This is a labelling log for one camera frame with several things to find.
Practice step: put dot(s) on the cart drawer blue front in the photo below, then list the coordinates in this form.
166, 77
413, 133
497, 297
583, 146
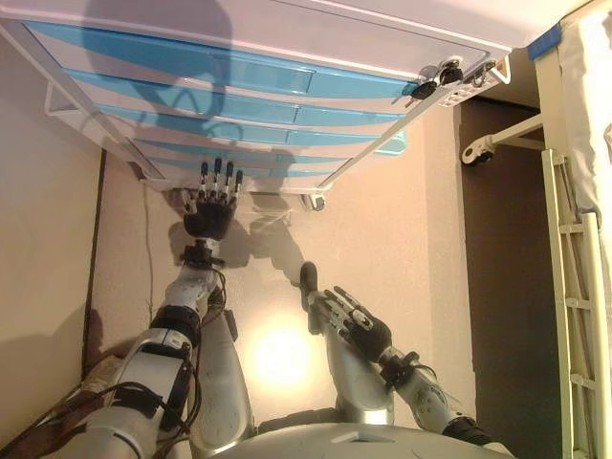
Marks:
325, 137

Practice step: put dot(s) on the white bed caster bracket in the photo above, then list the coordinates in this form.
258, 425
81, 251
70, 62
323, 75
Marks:
475, 153

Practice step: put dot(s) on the white medical cart blue drawers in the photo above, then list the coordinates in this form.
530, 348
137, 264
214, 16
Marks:
334, 28

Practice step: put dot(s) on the robot right arm silver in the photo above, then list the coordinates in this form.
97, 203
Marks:
425, 397

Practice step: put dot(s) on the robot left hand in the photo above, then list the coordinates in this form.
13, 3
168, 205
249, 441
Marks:
210, 220

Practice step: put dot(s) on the grey cart caster wheel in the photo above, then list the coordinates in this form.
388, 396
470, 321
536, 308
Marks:
315, 202

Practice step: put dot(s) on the silver cart latch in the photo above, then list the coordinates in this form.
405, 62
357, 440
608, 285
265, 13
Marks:
483, 72

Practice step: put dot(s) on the white perforated basket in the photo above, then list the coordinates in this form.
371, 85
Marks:
459, 98

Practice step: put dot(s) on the robot torso grey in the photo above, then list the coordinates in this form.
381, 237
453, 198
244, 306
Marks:
358, 440

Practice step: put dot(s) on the white bed side rail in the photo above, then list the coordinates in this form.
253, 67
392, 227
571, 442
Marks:
558, 287

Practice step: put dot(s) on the light blue plastic bin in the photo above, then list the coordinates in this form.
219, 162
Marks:
392, 146

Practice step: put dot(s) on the robot right leg silver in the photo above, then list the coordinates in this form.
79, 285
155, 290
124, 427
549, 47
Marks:
354, 382

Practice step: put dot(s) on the black key bunch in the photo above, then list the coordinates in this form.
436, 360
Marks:
449, 74

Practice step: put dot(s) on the blue tape piece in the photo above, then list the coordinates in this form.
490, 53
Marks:
547, 40

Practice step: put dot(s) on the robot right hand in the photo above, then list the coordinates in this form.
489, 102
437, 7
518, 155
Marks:
370, 334

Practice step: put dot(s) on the robot left arm silver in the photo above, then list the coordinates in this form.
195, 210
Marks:
186, 291

